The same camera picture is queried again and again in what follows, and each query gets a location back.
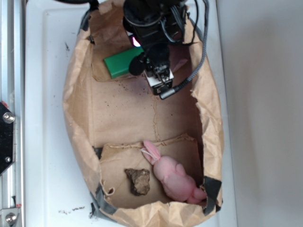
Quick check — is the aluminium frame rail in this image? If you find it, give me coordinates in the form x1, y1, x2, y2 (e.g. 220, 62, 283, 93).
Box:
0, 0, 26, 227

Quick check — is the black foam microphone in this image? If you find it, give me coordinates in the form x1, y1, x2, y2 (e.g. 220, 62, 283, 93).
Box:
129, 54, 145, 76

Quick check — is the grey braided cable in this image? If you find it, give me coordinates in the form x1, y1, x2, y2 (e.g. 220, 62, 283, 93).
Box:
160, 0, 211, 100

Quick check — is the silver corner bracket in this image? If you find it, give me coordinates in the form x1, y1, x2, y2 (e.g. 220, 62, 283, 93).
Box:
0, 208, 19, 227

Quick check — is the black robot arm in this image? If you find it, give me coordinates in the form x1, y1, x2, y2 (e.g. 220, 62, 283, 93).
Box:
80, 0, 187, 82

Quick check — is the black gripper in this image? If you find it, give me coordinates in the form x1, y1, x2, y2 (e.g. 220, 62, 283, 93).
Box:
143, 44, 170, 78

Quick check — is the green rectangular block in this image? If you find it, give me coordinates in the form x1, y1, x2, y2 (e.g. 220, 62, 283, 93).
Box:
104, 47, 143, 79

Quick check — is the pink plush bunny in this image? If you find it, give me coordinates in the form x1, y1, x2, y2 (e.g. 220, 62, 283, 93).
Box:
141, 140, 207, 204

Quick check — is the black mounting bracket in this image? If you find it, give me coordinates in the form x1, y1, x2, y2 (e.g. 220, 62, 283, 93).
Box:
0, 102, 15, 175

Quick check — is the brown rock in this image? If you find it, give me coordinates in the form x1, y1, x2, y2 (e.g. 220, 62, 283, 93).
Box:
125, 168, 150, 196

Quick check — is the white tray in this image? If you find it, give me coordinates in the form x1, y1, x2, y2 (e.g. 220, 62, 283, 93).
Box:
24, 0, 238, 227

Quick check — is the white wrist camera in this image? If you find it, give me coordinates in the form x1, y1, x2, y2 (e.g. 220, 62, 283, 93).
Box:
144, 70, 174, 96

